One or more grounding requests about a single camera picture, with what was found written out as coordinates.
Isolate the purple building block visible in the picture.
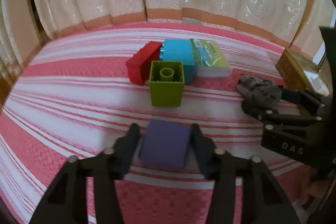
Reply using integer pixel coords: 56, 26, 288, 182
139, 120, 191, 169

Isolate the white wood-topped box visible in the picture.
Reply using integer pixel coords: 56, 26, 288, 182
310, 76, 323, 92

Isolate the gold metal tin box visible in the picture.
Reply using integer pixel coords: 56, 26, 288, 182
276, 48, 333, 96

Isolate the green building block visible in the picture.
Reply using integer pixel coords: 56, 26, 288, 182
149, 61, 185, 107

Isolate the red white striped cloth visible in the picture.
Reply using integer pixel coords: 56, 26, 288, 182
1, 24, 310, 223

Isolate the blue building block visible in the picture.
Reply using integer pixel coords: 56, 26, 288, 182
159, 39, 196, 84

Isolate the red building block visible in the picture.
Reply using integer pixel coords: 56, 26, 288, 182
126, 42, 162, 85

